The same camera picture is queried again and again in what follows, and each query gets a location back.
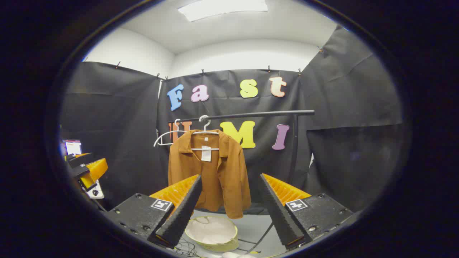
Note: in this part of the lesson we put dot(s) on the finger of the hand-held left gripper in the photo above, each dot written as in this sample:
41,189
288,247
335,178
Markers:
80,160
95,172

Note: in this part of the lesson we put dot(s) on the white laundry hamper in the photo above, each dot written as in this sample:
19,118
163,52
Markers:
211,229

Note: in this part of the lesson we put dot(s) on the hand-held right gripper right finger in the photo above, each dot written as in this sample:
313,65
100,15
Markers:
278,211

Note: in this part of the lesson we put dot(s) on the black clothes rack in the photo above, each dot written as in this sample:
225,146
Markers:
251,114

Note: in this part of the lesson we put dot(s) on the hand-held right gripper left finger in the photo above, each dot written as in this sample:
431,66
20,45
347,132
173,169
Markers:
183,211

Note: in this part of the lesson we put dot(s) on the brown shirt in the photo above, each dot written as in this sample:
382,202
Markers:
229,172

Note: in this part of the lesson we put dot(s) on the white clothes hanger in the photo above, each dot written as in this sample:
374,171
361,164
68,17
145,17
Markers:
205,132
177,128

